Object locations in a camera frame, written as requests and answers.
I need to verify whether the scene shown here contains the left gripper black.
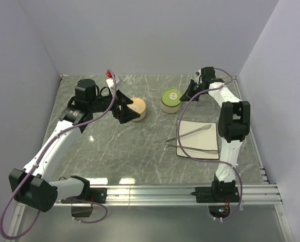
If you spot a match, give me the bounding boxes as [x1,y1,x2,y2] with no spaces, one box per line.
[89,88,140,124]

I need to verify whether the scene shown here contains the beige round lunch box lid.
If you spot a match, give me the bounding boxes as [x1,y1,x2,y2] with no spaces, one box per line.
[127,97,146,114]

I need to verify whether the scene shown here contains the green round lunch box lid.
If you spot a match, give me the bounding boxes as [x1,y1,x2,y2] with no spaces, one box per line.
[161,88,182,107]

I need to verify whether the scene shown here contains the metal serving tongs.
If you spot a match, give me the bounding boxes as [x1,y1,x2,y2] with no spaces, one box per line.
[165,120,218,154]

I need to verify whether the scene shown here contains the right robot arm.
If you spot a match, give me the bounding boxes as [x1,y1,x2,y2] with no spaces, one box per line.
[180,67,251,203]

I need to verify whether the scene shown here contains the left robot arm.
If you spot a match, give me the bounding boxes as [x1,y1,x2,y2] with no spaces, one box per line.
[9,79,140,212]

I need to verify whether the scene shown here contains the steel bowl near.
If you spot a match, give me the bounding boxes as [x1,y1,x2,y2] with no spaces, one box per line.
[128,97,146,122]

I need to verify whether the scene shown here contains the steel bowl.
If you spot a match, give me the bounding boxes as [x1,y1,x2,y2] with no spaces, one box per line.
[161,101,181,114]
[128,97,146,122]

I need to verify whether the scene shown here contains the steel bowl far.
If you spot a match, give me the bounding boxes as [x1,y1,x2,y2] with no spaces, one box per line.
[161,101,181,114]

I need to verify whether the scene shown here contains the white square plate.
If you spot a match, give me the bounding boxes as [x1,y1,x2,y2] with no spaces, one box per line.
[180,120,219,160]

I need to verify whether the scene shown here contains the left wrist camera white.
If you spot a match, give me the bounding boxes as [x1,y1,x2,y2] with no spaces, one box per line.
[106,71,122,89]

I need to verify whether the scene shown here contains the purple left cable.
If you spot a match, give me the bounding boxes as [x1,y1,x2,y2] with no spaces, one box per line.
[0,68,117,239]

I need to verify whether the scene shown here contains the purple cable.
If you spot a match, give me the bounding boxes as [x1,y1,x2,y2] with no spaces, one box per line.
[0,68,117,239]
[177,67,243,222]

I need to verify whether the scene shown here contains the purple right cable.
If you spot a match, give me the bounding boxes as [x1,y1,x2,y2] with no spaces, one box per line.
[177,67,243,222]

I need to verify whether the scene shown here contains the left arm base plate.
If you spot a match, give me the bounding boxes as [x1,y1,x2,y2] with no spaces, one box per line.
[60,187,107,204]

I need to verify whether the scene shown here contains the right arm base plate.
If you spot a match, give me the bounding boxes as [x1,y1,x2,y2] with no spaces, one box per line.
[191,187,240,203]

